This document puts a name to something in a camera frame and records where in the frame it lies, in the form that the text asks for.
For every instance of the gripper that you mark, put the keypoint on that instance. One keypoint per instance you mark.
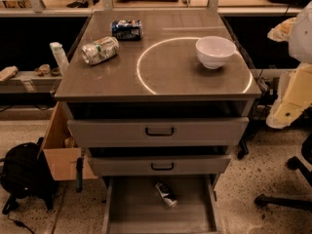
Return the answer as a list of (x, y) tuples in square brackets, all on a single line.
[(301, 36)]

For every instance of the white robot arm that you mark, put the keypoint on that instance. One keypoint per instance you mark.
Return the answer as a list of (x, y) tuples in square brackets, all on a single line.
[(295, 87)]

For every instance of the grey top drawer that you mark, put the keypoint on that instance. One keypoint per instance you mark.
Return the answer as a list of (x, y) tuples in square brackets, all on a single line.
[(158, 132)]

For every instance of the grey drawer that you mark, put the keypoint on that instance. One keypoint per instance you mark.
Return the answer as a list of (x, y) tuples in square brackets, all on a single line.
[(158, 132), (133, 206), (159, 165)]

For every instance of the grey drawer cabinet counter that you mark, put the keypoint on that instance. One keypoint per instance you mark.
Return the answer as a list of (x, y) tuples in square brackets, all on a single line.
[(161, 66)]

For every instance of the grey middle drawer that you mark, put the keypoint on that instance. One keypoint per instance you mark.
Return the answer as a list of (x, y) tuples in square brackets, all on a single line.
[(159, 165)]

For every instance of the blue pepsi can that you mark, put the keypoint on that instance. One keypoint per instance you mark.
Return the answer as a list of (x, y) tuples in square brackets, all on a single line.
[(127, 29)]

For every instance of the grey bottom drawer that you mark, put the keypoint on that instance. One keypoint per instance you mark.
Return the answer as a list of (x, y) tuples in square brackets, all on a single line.
[(133, 206)]

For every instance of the white ceramic bowl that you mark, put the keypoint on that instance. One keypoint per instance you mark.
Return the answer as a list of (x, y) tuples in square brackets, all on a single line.
[(214, 51)]

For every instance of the white plastic bottle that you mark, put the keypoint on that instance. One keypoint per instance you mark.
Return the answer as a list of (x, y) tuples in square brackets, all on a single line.
[(60, 56)]

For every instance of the brown cardboard box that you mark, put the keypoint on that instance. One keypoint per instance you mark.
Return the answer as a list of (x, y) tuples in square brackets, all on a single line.
[(61, 151)]

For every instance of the small round tape rolls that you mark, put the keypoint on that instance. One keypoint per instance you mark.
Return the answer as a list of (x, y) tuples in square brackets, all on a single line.
[(45, 69)]

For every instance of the black backpack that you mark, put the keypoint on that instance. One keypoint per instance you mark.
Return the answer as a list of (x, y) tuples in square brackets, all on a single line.
[(26, 173)]

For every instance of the beige block on shelf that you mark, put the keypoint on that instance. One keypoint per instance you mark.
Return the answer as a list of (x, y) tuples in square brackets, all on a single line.
[(8, 73)]

